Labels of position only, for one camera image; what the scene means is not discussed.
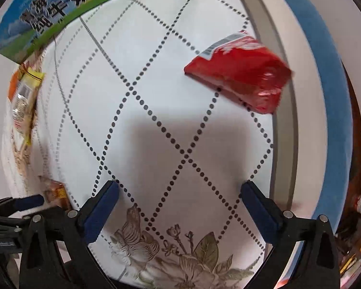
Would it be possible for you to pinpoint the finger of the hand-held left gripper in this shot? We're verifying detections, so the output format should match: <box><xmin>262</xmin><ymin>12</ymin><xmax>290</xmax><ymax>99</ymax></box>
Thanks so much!
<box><xmin>0</xmin><ymin>212</ymin><xmax>33</xmax><ymax>228</ymax></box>
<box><xmin>0</xmin><ymin>195</ymin><xmax>45</xmax><ymax>214</ymax></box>

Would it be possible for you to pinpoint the printed cardboard box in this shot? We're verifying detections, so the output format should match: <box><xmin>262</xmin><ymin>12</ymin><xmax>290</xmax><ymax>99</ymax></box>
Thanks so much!
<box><xmin>0</xmin><ymin>0</ymin><xmax>187</xmax><ymax>64</ymax></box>

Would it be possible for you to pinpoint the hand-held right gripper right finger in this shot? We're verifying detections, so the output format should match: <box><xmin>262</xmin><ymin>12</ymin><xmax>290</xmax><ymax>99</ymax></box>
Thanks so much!
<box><xmin>241</xmin><ymin>181</ymin><xmax>340</xmax><ymax>289</ymax></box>

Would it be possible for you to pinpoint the printed floral blanket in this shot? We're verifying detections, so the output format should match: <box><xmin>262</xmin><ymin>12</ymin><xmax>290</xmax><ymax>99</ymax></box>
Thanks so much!
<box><xmin>4</xmin><ymin>0</ymin><xmax>299</xmax><ymax>289</ymax></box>

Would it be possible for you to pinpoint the clear yellow-edged snack packet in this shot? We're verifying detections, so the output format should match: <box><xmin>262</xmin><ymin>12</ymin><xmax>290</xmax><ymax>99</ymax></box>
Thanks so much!
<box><xmin>11</xmin><ymin>67</ymin><xmax>45</xmax><ymax>145</ymax></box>

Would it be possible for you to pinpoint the red triangular snack packet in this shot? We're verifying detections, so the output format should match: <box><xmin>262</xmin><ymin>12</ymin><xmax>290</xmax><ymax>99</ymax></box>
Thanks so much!
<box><xmin>184</xmin><ymin>33</ymin><xmax>294</xmax><ymax>115</ymax></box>

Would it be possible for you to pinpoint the brown snack packet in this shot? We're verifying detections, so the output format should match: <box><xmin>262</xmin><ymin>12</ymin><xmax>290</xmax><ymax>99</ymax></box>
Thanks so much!
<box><xmin>38</xmin><ymin>175</ymin><xmax>73</xmax><ymax>212</ymax></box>

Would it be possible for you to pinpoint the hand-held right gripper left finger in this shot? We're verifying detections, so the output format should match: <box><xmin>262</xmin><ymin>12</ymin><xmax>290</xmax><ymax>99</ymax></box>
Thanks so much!
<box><xmin>19</xmin><ymin>181</ymin><xmax>120</xmax><ymax>289</ymax></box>

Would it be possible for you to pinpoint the pile of assorted packets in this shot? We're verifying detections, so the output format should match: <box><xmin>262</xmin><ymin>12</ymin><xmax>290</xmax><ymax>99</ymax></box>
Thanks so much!
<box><xmin>334</xmin><ymin>181</ymin><xmax>361</xmax><ymax>289</ymax></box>

